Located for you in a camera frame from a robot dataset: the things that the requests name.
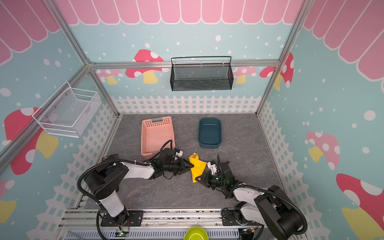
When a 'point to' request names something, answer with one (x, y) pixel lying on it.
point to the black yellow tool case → (104, 158)
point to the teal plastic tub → (210, 132)
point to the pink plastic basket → (156, 133)
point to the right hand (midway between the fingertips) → (194, 179)
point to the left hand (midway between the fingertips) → (192, 170)
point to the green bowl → (196, 233)
